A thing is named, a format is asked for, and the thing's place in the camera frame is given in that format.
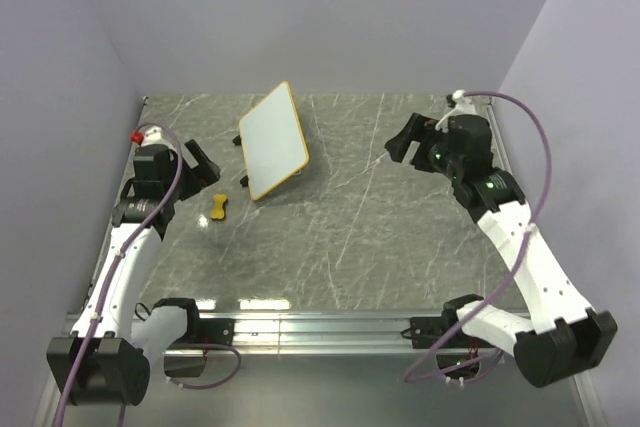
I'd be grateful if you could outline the yellow-framed whiteboard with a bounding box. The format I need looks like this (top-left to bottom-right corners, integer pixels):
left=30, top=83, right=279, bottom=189
left=238, top=81, right=310, bottom=201

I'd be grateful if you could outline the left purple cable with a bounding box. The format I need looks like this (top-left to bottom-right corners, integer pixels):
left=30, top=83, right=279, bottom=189
left=52, top=121, right=242, bottom=427

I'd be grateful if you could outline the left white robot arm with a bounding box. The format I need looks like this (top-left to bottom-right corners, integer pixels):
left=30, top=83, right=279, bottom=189
left=46, top=134, right=221, bottom=406

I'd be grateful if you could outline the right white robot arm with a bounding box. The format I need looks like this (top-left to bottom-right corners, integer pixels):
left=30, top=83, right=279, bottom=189
left=385, top=113, right=618, bottom=388

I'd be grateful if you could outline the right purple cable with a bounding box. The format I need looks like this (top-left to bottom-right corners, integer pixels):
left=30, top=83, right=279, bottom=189
left=402, top=90, right=555, bottom=386

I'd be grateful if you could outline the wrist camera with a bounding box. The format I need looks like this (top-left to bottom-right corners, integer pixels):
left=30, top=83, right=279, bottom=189
left=435, top=89, right=477, bottom=132
left=130, top=127, right=167, bottom=147

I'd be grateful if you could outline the purple cable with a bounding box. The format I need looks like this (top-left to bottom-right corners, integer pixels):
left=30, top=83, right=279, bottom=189
left=402, top=90, right=555, bottom=386
left=52, top=121, right=242, bottom=427

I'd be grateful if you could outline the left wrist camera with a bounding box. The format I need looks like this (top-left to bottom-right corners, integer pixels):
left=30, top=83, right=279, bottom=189
left=130, top=127, right=167, bottom=147

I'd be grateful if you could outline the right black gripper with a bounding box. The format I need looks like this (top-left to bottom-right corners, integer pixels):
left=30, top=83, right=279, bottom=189
left=383, top=113, right=463, bottom=182

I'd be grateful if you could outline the yellow bone-shaped eraser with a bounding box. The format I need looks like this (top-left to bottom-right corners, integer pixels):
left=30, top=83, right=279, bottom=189
left=209, top=194, right=228, bottom=221

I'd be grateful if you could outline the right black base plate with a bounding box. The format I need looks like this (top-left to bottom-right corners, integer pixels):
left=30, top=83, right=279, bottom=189
left=404, top=316, right=448, bottom=350

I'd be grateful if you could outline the aluminium mounting rail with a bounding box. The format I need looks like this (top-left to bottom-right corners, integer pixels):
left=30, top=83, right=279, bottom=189
left=64, top=311, right=531, bottom=356

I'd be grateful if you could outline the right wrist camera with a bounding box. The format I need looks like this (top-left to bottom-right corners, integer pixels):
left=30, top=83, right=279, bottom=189
left=435, top=89, right=477, bottom=132

